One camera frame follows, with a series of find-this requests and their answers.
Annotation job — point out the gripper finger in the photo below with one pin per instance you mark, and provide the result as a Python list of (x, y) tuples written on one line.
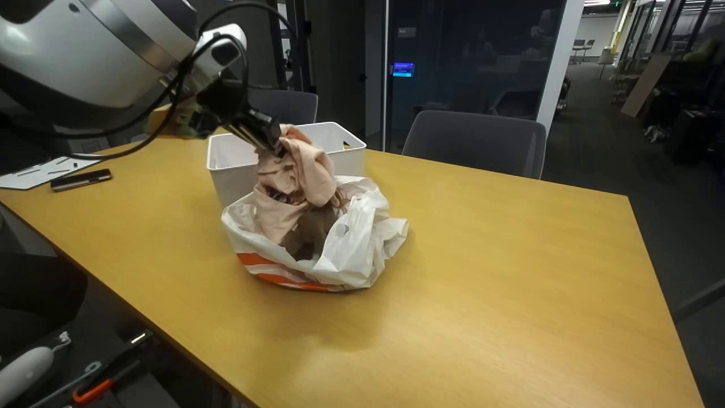
[(249, 138), (264, 131)]

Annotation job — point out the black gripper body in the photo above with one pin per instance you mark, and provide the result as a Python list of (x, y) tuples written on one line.
[(228, 102)]

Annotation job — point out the peach shirt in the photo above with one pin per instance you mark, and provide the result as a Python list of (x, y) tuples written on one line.
[(303, 171)]

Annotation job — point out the brown moose toy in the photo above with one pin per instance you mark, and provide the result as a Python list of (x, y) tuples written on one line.
[(308, 230)]

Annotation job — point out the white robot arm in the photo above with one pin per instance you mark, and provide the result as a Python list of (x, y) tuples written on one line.
[(82, 52)]

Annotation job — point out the white plastic basket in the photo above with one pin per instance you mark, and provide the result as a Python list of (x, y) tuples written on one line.
[(341, 149)]

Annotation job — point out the white orange plastic bag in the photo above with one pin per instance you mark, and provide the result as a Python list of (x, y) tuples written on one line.
[(354, 250)]

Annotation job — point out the black marker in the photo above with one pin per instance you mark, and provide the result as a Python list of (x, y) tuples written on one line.
[(82, 179)]

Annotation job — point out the white paper sheets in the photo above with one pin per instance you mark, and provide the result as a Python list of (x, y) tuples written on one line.
[(38, 173)]

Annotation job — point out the wide gray office chair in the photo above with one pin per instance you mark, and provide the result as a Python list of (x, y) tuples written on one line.
[(477, 144)]

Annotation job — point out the white pillar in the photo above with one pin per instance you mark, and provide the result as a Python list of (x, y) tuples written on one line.
[(561, 59)]

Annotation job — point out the leaning wooden board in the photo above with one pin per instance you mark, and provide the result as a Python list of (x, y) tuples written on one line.
[(647, 86)]

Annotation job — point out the blue lit wall screen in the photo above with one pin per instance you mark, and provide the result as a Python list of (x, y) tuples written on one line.
[(402, 69)]

